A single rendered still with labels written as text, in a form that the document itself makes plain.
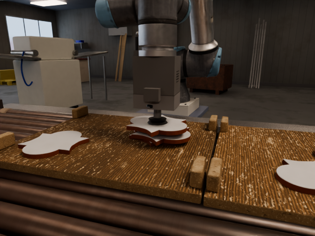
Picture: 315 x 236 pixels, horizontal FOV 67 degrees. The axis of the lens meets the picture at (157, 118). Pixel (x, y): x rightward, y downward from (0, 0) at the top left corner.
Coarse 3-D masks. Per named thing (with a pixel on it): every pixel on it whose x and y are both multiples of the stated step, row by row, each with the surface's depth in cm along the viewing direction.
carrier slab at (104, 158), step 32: (64, 128) 60; (96, 128) 60; (192, 128) 60; (0, 160) 43; (32, 160) 42; (64, 160) 42; (96, 160) 42; (128, 160) 42; (160, 160) 42; (192, 160) 42; (160, 192) 34; (192, 192) 33
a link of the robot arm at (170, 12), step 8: (144, 0) 42; (152, 0) 42; (160, 0) 42; (168, 0) 42; (176, 0) 44; (144, 8) 43; (152, 8) 42; (160, 8) 42; (168, 8) 42; (176, 8) 44; (144, 16) 43; (152, 16) 42; (160, 16) 42; (168, 16) 43; (176, 16) 45; (176, 24) 46
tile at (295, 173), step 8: (288, 160) 40; (280, 168) 37; (288, 168) 37; (296, 168) 37; (304, 168) 37; (312, 168) 37; (280, 176) 35; (288, 176) 35; (296, 176) 35; (304, 176) 35; (312, 176) 35; (288, 184) 34; (296, 184) 33; (304, 184) 33; (312, 184) 33; (304, 192) 32; (312, 192) 32
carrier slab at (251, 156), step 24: (240, 144) 50; (264, 144) 50; (288, 144) 50; (312, 144) 50; (240, 168) 40; (264, 168) 40; (216, 192) 33; (240, 192) 33; (264, 192) 33; (288, 192) 33; (264, 216) 30; (288, 216) 29; (312, 216) 28
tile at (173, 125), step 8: (136, 120) 53; (144, 120) 53; (168, 120) 53; (176, 120) 53; (184, 120) 53; (128, 128) 49; (136, 128) 49; (144, 128) 47; (152, 128) 47; (160, 128) 47; (168, 128) 47; (176, 128) 47; (184, 128) 47; (152, 136) 45
